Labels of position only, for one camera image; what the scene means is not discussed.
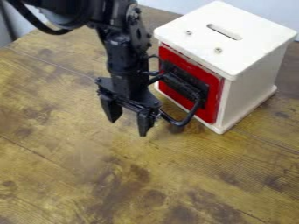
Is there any red drawer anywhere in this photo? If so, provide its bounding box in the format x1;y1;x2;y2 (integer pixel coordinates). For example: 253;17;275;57
159;44;224;124

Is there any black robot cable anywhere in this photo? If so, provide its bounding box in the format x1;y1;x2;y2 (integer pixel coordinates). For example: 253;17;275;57
4;0;75;36

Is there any white wooden cabinet box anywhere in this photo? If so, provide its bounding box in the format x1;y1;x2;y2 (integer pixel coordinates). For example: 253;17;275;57
153;1;296;134

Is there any dark vertical post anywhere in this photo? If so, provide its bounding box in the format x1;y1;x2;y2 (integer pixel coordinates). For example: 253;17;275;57
0;0;17;41

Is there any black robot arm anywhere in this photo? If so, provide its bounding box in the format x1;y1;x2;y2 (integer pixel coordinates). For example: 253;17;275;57
5;0;161;136

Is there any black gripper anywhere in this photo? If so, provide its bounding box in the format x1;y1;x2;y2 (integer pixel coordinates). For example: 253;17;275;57
96;38;161;137

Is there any black drawer handle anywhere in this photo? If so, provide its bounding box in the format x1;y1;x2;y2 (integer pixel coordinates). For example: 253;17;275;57
149;60;209;127

